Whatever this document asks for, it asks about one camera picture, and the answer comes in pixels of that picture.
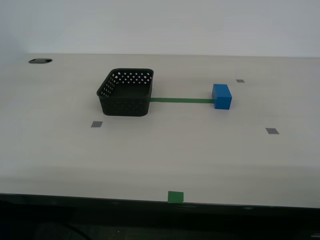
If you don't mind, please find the black perforated plastic basket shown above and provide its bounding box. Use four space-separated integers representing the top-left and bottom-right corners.
95 67 155 118

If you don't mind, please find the blue rectangular block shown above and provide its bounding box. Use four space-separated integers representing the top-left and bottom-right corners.
211 83 233 110

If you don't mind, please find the long green tape strip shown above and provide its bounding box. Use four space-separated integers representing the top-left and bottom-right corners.
149 97 215 104

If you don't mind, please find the green tape square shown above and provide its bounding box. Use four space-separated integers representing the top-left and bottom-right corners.
167 190 184 204

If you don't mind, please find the black table cable grommet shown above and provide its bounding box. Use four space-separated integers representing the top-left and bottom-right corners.
28 58 53 65

